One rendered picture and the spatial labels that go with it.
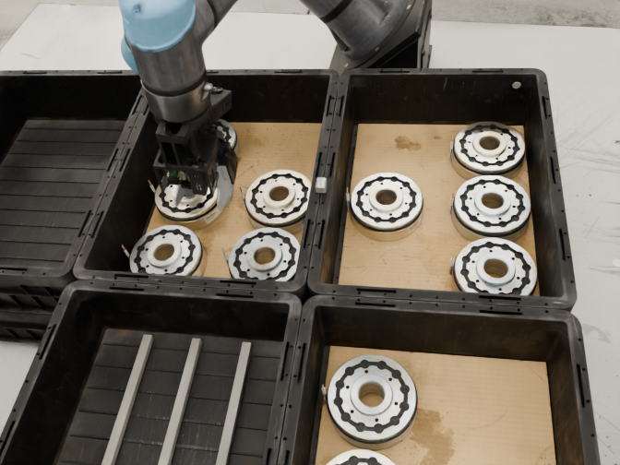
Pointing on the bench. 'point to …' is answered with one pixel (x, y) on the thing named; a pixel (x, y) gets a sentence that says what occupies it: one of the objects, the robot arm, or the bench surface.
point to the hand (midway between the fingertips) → (209, 193)
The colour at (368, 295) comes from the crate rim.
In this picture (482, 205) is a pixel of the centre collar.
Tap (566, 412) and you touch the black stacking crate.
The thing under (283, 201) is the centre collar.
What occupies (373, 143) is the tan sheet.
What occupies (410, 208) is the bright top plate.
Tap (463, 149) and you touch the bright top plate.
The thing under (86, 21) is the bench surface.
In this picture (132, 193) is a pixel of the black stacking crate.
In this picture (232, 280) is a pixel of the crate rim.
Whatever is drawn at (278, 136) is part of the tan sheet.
